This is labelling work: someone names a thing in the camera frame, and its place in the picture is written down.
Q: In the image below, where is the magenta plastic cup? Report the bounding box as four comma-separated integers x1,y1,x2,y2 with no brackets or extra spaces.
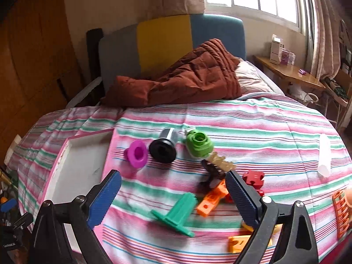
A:
124,139,148,169

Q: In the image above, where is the striped bed cover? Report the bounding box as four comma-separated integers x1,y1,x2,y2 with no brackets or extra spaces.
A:
8,92,351,263

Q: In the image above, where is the teal green plastic stand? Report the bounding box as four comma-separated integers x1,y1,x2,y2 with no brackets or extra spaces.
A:
150,192,198,237

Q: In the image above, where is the wooden side shelf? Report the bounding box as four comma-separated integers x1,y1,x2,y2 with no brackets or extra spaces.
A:
253,55,325,91

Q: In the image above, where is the black grey cylinder cap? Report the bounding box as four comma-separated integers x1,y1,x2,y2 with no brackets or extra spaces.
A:
148,128,178,164

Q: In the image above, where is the brown hair claw clip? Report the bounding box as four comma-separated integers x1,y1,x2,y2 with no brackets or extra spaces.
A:
199,151,236,191

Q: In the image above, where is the red puzzle piece block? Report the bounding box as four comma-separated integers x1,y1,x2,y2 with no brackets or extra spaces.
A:
242,170,265,197

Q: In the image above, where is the orange yellow plastic shell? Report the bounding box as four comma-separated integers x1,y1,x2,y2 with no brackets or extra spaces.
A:
227,221,282,254

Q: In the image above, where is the orange plastic rack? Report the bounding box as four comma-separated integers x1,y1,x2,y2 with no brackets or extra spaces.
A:
332,189,350,239

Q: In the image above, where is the striped pillow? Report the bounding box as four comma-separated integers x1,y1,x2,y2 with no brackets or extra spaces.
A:
235,59,284,95

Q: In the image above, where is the grey yellow blue headboard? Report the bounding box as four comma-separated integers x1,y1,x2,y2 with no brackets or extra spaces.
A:
98,14,246,90

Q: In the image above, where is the white box on shelf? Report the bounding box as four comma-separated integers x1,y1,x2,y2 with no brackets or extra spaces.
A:
270,34,283,64

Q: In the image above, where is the wooden wardrobe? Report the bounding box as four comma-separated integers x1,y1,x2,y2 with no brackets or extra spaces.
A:
1,0,85,156

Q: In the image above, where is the orange cube block piece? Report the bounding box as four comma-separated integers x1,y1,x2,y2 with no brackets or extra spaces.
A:
196,179,229,217

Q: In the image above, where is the green plug-in device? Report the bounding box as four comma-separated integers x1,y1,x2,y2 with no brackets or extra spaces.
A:
185,127,214,159

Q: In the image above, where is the translucent white tube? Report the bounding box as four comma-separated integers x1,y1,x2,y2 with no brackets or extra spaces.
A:
317,134,332,178

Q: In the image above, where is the pink box on shelf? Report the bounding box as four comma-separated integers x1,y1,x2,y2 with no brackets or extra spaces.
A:
280,48,295,65

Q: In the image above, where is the pink white shallow tray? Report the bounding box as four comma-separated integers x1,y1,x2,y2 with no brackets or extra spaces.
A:
36,127,115,253

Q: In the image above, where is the rust brown quilted blanket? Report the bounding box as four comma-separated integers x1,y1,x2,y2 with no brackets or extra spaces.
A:
101,38,242,108

